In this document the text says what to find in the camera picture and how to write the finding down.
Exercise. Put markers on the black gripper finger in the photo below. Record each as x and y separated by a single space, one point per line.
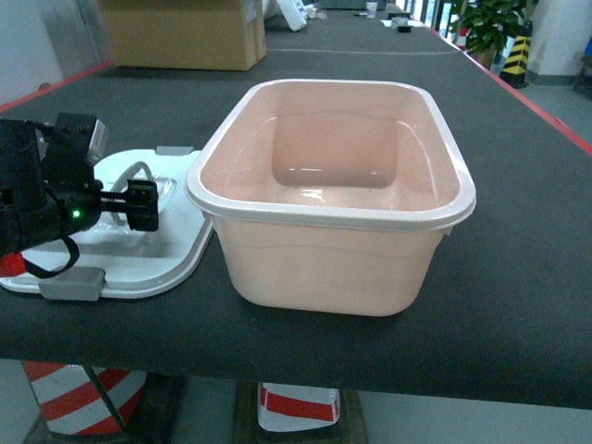
137 205

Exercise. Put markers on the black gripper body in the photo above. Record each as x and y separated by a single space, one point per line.
48 187

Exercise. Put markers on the white box lid grey latches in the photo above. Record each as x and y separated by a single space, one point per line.
116 261

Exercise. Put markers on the pink plastic storage box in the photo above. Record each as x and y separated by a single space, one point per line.
332 196

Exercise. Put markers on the cardboard box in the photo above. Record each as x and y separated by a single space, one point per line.
207 35

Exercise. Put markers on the red white traffic cone left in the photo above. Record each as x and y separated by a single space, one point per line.
82 404

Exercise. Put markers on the red white traffic cone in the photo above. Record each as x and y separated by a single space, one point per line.
82 404
277 413

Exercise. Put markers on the red white traffic cone right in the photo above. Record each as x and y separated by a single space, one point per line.
277 413

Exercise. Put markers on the black table mat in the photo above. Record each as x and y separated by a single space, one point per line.
504 313

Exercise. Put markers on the green potted plant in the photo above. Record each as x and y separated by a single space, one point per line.
482 28

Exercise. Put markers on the yellow black striped bollard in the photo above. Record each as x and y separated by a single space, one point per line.
515 67

